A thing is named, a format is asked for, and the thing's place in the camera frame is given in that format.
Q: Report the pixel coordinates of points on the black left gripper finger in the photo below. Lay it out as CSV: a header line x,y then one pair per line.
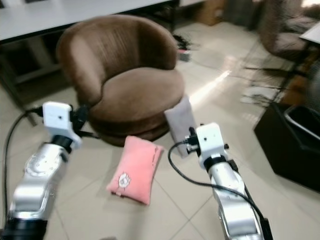
x,y
91,134

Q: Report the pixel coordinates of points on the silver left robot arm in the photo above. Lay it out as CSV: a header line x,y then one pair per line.
x,y
37,182

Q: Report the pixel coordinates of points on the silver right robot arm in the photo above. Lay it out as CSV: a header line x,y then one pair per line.
x,y
235,200

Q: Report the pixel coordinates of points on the grey plain pillow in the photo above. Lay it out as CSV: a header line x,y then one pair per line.
x,y
181,122

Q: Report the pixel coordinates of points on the pink pillow with cartoon print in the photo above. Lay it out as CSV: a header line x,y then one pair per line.
x,y
137,167

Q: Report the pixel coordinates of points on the brown round upholstered armchair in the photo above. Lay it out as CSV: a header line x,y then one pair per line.
x,y
137,92

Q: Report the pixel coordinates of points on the grey power strip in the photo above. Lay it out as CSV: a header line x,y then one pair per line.
x,y
184,54

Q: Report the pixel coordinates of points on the black open box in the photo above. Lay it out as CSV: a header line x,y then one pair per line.
x,y
287,150

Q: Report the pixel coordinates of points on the long white table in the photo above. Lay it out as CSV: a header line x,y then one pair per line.
x,y
60,15

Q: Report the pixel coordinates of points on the brown cardboard box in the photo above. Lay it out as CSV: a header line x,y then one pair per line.
x,y
210,12

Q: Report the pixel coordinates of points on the brown mesh office chair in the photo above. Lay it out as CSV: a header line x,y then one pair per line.
x,y
282,35

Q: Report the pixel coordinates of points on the small white table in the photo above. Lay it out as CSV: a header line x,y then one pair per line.
x,y
312,34

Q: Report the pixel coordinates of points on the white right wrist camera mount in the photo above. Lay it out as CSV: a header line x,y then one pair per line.
x,y
212,142

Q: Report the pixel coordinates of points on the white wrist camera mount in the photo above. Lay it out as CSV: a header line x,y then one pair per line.
x,y
212,142
60,120

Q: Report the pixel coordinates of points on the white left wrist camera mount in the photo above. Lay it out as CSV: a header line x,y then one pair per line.
x,y
60,120

